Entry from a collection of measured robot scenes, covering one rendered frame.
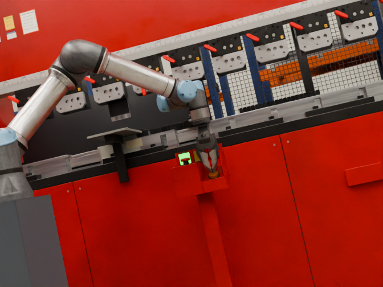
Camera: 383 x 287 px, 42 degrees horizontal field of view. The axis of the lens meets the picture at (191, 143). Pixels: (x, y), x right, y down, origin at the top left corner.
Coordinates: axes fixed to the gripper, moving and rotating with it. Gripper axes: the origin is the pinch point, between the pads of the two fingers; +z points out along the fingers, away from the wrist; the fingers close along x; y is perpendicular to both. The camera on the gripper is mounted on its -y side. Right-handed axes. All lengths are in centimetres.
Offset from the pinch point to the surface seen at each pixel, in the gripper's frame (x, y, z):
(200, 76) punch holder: 0, 40, -41
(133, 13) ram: 26, 44, -78
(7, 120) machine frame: 128, 95, -49
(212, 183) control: 0.3, -6.4, 4.6
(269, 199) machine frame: -18.7, 24.3, 20.0
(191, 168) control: 7.0, -5.7, -2.6
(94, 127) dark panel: 75, 94, -32
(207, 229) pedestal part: 6.6, -2.9, 22.0
